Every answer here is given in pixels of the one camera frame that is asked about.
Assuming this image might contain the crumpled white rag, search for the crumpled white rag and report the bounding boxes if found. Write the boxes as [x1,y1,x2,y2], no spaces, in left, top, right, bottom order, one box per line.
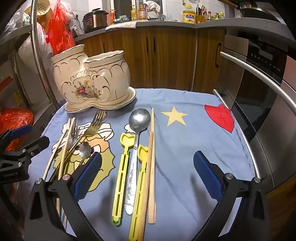
[144,1,162,12]

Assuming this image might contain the green box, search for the green box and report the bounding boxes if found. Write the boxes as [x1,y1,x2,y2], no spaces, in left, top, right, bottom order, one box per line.
[114,15,130,24]

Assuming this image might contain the crumpled red plastic bag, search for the crumpled red plastic bag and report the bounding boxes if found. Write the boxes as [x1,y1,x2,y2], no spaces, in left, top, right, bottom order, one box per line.
[0,108,35,152]

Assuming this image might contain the yellow plastic chopstick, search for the yellow plastic chopstick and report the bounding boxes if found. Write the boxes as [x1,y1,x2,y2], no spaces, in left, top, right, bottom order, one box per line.
[111,133,136,226]
[128,144,149,241]

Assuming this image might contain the metal shelf rack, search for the metal shelf rack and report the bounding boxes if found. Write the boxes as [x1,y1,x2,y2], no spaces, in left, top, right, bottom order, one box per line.
[0,0,62,139]

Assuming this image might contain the yellow plastic colander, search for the yellow plastic colander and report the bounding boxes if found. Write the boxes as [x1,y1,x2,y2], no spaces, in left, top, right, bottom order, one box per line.
[24,0,54,26]

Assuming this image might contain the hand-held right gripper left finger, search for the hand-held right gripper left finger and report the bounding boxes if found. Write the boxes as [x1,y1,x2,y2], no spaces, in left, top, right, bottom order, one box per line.
[23,152,104,241]

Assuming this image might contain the row of sauce bottles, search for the row of sauce bottles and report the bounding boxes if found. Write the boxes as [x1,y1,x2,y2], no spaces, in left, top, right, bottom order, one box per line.
[203,10,226,22]

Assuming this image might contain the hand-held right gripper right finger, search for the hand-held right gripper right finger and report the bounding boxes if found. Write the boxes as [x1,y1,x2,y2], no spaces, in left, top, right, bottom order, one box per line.
[192,151,272,241]

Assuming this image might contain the small silver spoon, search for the small silver spoon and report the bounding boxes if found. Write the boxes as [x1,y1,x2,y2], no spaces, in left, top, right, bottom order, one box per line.
[67,141,93,167]

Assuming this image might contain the thick wooden chopstick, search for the thick wooden chopstick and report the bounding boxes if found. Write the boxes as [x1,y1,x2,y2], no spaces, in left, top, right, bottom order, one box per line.
[148,108,156,224]
[136,132,154,241]

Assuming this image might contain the white towel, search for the white towel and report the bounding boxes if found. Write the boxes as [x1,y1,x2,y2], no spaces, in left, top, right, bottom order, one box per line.
[106,21,137,30]

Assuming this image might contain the yellow cooking oil jug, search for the yellow cooking oil jug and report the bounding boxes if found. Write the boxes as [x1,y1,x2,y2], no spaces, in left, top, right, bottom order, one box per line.
[183,10,196,24]

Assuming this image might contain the wooden knife block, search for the wooden knife block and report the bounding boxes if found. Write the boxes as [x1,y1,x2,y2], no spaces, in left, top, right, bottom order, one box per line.
[196,6,206,24]

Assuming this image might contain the blue cartoon printed cloth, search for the blue cartoon printed cloth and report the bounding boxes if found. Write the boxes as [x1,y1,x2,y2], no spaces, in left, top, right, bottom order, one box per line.
[24,88,262,241]

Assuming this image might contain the hanging red plastic bag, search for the hanging red plastic bag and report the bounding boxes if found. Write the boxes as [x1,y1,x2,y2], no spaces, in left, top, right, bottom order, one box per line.
[46,0,77,56]

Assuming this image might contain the brown electric pressure cooker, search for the brown electric pressure cooker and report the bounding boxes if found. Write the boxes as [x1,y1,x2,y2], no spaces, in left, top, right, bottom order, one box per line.
[83,9,109,33]

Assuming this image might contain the cream floral ceramic utensil holder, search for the cream floral ceramic utensil holder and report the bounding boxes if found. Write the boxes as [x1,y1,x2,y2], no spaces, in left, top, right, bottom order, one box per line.
[50,44,137,113]

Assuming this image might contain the large silver spoon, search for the large silver spoon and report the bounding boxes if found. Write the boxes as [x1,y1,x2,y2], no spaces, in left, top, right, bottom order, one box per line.
[124,108,151,216]

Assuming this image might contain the thin pale bamboo chopstick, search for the thin pale bamboo chopstick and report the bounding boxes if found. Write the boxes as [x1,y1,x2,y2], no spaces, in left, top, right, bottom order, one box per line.
[43,117,76,181]
[56,118,77,217]

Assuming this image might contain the silver fork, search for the silver fork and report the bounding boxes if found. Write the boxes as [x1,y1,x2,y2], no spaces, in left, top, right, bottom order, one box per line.
[60,118,79,179]

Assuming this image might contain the built-in steel oven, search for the built-in steel oven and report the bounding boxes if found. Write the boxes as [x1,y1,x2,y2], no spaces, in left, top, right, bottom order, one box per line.
[213,35,296,194]

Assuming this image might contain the gold fork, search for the gold fork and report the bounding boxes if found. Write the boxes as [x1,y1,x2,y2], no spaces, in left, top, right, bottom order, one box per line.
[49,110,107,182]

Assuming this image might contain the metal faucet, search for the metal faucet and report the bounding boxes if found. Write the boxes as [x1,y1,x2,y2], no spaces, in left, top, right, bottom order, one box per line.
[143,7,166,21]

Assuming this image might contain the wooden kitchen cabinets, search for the wooden kitchen cabinets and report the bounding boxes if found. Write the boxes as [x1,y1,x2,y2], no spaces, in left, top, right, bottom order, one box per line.
[74,27,228,93]

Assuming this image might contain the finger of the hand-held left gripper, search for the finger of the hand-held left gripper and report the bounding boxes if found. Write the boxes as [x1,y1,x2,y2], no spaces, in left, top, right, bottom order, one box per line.
[8,136,50,163]
[0,124,32,152]

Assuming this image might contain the black wok with lid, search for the black wok with lid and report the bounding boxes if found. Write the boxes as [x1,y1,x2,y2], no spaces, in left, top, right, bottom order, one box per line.
[222,0,285,24]

